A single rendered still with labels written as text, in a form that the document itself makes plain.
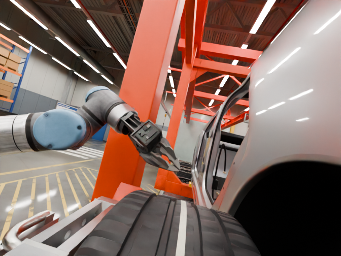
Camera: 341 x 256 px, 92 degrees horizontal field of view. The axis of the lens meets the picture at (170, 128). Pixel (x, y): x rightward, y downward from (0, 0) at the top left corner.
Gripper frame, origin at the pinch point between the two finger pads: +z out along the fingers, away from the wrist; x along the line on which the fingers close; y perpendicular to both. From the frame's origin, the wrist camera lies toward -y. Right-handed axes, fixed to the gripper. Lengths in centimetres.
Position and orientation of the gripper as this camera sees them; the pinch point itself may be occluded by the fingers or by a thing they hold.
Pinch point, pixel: (175, 167)
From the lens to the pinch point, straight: 48.0
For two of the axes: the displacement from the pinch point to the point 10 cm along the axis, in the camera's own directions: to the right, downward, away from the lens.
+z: 7.4, 5.9, -3.4
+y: 0.1, -5.0, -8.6
